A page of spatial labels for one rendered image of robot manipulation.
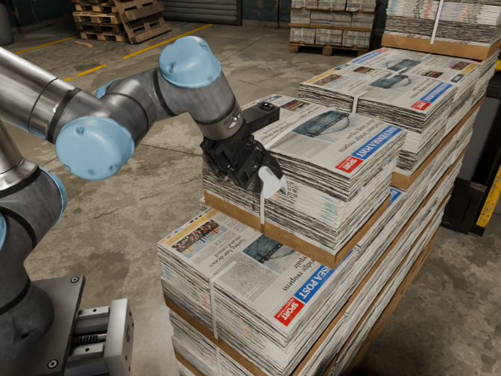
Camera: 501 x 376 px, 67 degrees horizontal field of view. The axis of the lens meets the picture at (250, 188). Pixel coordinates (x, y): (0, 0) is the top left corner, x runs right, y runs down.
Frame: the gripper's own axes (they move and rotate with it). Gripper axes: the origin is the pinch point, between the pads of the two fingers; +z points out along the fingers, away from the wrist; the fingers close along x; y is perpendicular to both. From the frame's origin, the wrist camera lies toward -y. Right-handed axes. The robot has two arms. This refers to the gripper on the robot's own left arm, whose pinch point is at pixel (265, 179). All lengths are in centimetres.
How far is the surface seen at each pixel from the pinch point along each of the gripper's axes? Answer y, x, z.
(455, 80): -66, 17, 30
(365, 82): -50, -4, 21
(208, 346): 35.5, -3.3, 27.4
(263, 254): 11.9, 3.4, 11.9
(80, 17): -220, -611, 200
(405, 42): -91, -9, 41
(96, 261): 44, -114, 89
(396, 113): -37.5, 11.4, 15.6
